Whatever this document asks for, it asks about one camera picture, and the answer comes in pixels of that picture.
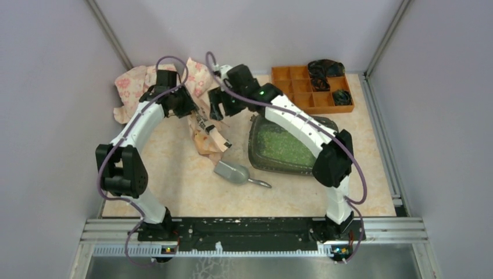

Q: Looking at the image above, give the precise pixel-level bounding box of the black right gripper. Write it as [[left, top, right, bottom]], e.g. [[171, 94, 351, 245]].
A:
[[207, 84, 245, 122]]

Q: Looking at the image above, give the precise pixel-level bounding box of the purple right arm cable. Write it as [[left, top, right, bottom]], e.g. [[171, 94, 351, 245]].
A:
[[205, 51, 369, 263]]

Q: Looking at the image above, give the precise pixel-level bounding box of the dark tangled cords bundle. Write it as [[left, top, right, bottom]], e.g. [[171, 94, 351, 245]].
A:
[[306, 59, 346, 92]]

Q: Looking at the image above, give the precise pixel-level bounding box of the pink cat litter bag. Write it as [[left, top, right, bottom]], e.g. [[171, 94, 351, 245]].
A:
[[186, 94, 232, 165]]

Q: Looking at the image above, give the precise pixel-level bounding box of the dark grey litter box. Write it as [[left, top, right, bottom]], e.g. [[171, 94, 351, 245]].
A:
[[248, 115, 316, 176]]

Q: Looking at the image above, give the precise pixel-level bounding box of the green cat litter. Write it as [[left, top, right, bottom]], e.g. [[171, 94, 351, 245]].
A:
[[253, 125, 316, 167]]

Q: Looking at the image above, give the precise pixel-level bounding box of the small dark coiled cord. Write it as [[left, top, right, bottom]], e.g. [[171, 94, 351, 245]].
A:
[[332, 88, 353, 106]]

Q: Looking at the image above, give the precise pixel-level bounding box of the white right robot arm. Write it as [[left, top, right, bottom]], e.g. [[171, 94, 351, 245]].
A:
[[208, 64, 354, 239]]

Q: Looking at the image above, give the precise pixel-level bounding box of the orange divided organizer tray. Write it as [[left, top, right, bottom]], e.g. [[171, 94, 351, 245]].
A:
[[271, 66, 355, 115]]

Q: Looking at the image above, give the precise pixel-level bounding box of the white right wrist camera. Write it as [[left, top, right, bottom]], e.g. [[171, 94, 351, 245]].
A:
[[212, 65, 233, 80]]

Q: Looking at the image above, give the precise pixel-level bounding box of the floral pink cloth bag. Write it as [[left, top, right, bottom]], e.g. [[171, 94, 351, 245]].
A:
[[113, 58, 213, 124]]

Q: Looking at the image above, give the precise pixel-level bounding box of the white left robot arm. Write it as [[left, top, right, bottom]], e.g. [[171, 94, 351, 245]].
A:
[[95, 70, 196, 241]]

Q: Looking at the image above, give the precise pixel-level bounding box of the silver metal scoop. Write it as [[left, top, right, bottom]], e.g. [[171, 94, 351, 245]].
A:
[[213, 160, 272, 188]]

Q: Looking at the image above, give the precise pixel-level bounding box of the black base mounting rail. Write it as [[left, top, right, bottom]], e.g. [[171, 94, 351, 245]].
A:
[[137, 217, 364, 252]]

